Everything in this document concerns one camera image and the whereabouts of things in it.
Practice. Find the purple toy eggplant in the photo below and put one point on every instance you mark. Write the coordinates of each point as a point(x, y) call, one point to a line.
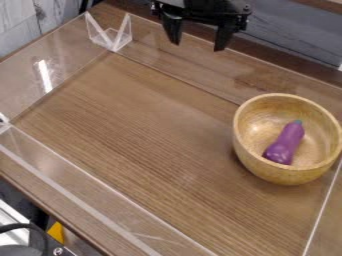
point(281, 151)

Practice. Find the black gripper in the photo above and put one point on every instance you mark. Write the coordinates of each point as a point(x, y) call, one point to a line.
point(225, 13)

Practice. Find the light wooden bowl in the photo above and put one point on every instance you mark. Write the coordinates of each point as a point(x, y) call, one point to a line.
point(260, 120)

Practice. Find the yellow black device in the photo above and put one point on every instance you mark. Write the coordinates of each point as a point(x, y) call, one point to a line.
point(57, 240)

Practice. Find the clear acrylic corner bracket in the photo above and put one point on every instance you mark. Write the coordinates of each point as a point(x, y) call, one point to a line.
point(110, 38)

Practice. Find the clear acrylic barrier wall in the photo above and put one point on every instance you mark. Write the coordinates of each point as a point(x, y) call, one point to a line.
point(117, 140)

